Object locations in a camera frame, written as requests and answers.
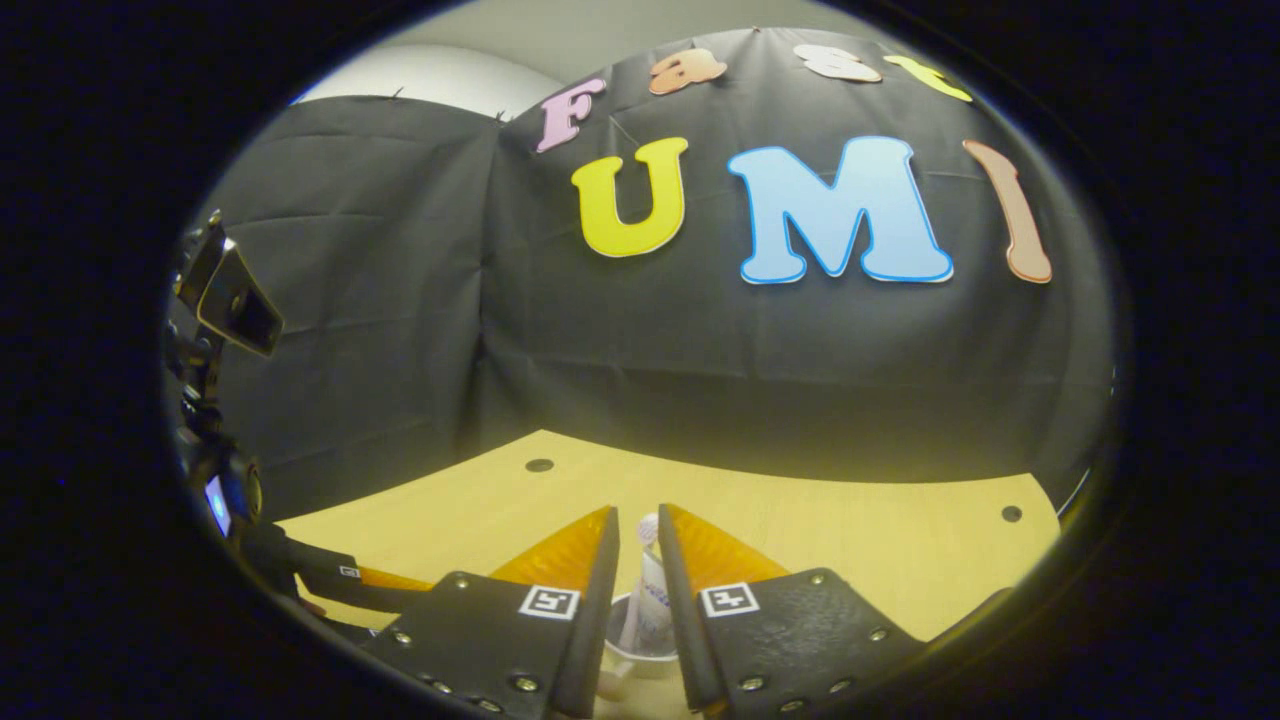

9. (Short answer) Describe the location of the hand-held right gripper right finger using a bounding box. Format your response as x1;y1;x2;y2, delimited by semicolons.
657;503;926;717

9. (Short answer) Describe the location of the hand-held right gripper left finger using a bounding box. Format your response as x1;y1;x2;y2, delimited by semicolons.
362;505;621;720

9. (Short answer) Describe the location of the white toothpaste tube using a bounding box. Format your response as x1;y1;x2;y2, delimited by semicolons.
640;548;677;656

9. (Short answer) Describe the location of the white cup with wooden handle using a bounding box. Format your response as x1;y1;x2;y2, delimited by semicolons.
598;593;691;706

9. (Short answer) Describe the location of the white pink toothbrush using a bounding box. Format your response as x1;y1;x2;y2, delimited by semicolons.
622;512;663;656

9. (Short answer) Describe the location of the wooden desktop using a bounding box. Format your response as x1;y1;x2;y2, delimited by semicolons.
275;430;1063;720

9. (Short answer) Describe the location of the black backdrop cloth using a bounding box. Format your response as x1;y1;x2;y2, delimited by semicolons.
165;28;1116;521

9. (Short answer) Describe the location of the thin white cable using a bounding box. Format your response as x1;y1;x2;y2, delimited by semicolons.
1058;465;1094;517

